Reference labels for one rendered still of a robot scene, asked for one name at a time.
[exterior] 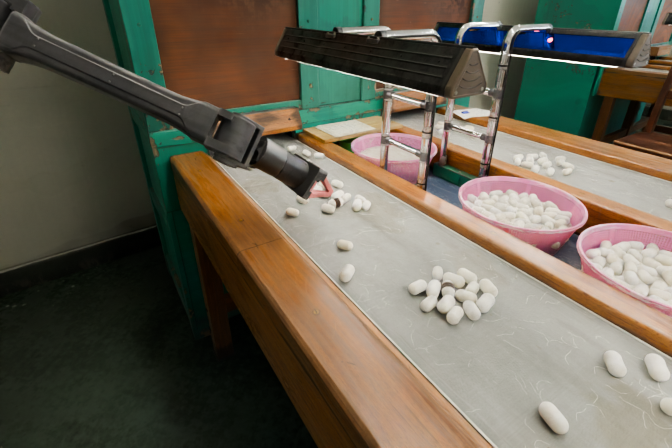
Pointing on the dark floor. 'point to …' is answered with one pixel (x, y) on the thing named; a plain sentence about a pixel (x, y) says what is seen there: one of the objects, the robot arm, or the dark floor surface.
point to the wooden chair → (653, 142)
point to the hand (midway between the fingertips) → (328, 192)
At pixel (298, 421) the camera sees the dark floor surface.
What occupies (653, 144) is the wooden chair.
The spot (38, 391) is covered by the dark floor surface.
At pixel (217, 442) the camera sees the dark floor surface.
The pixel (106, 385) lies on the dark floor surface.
